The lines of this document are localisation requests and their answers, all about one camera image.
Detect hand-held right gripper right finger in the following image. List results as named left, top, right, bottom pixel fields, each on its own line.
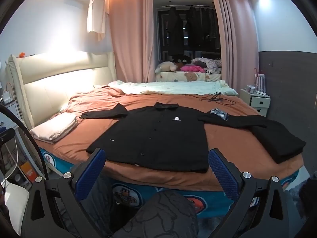
left=207, top=148, right=290, bottom=238

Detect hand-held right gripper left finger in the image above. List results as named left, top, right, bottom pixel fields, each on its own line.
left=22, top=148, right=109, bottom=238

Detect black button shirt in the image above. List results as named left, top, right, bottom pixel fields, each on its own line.
left=81, top=102, right=273, bottom=174

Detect orange-brown blanket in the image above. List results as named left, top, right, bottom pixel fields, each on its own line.
left=32, top=85, right=305, bottom=191

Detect orange packet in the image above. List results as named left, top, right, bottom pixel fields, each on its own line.
left=20, top=162, right=35, bottom=181

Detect patterned black white cloth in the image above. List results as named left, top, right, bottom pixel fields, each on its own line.
left=210, top=107, right=230, bottom=121

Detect blue printed bed sheet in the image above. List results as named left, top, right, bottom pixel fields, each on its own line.
left=38, top=146, right=310, bottom=219

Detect white chair seat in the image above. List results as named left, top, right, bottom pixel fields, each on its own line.
left=5, top=181, right=30, bottom=231

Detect folded black garment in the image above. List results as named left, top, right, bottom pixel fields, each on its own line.
left=250, top=120, right=307, bottom=164

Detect person's patterned grey pants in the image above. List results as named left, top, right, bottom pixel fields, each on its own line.
left=82, top=175, right=199, bottom=238

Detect cream padded headboard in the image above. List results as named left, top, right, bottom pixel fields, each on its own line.
left=7, top=51, right=117, bottom=129

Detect cream nightstand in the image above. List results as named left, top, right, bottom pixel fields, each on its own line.
left=239, top=89, right=271, bottom=117

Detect light green quilt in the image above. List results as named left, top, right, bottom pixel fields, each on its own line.
left=109, top=80, right=239, bottom=96

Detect striped paper bag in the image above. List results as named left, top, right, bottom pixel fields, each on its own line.
left=254, top=68, right=266, bottom=92

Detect bear print cushion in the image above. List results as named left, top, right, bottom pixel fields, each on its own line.
left=158, top=71, right=222, bottom=82

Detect pink cloth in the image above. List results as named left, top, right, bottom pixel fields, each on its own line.
left=180, top=64, right=206, bottom=73

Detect floral print cloth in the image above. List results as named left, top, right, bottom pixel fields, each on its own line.
left=193, top=58, right=222, bottom=74

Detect dark brown plush toy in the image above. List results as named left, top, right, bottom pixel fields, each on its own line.
left=173, top=58, right=192, bottom=66

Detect beige plush toy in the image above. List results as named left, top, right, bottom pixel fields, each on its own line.
left=155, top=61, right=177, bottom=74

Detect pink curtain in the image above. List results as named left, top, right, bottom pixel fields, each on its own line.
left=213, top=0, right=259, bottom=92
left=109, top=0, right=159, bottom=83

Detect dark window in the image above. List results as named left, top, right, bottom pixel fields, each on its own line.
left=153, top=0, right=221, bottom=62

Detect white hanging cloth cover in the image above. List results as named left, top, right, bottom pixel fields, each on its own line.
left=87, top=0, right=107, bottom=41

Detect thick black cable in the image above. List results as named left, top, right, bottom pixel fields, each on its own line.
left=0, top=104, right=49, bottom=180

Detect black cables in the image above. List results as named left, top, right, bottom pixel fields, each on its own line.
left=199, top=92, right=238, bottom=106

